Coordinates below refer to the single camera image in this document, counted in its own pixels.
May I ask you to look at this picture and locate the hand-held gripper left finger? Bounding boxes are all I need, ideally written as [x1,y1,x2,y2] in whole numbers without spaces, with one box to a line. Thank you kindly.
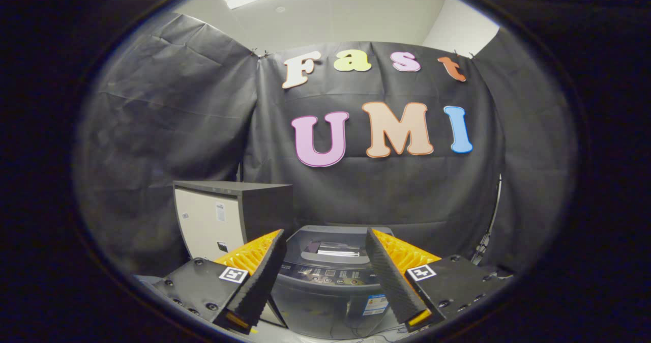
[153,228,288,335]

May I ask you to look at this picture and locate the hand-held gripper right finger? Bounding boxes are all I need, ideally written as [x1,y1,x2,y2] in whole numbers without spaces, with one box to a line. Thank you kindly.
[365,227,512,333]

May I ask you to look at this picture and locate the grey washing machine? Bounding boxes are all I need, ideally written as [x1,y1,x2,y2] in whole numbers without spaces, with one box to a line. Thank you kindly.
[270,225,402,339]

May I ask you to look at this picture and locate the white cabinet with dark top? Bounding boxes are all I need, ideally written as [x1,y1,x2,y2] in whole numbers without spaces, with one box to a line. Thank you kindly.
[173,180,294,262]

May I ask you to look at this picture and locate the black backdrop cloth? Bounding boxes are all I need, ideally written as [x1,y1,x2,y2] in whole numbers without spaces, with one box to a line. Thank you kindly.
[74,12,578,277]

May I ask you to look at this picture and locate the floor cables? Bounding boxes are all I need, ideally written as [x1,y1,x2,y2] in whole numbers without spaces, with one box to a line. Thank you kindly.
[331,325,407,343]

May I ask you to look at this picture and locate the hanging black cable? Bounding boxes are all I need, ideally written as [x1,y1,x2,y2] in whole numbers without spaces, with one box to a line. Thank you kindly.
[470,175,504,265]

